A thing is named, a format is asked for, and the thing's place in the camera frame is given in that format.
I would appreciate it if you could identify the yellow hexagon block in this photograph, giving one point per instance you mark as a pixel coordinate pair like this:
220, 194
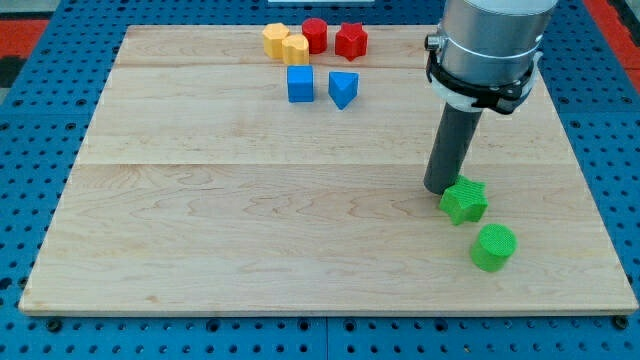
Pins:
273, 35

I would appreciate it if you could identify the red star block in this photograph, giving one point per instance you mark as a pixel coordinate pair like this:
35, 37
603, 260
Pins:
351, 41

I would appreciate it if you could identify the red cylinder block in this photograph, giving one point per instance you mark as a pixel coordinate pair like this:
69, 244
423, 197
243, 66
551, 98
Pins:
316, 32

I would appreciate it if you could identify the green star block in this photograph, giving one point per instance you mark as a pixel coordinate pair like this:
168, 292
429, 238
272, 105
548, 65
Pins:
464, 201

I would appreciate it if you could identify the wooden board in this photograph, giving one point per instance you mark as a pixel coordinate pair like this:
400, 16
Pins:
200, 191

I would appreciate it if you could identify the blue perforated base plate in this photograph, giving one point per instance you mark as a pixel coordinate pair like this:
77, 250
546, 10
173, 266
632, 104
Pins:
48, 108

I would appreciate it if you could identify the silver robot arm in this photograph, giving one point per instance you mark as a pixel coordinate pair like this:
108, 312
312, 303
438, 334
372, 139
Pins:
489, 42

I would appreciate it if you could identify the blue triangle block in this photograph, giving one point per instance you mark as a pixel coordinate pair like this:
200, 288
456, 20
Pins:
343, 88

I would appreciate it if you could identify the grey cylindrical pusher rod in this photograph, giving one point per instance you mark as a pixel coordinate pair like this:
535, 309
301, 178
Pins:
453, 138

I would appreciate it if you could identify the yellow heart block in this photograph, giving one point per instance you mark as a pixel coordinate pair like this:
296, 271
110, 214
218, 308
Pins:
295, 50

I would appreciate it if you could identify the green cylinder block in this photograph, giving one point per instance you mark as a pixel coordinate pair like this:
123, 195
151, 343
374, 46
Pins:
493, 247

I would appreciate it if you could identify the blue cube block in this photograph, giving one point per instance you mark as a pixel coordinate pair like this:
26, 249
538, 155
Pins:
300, 83

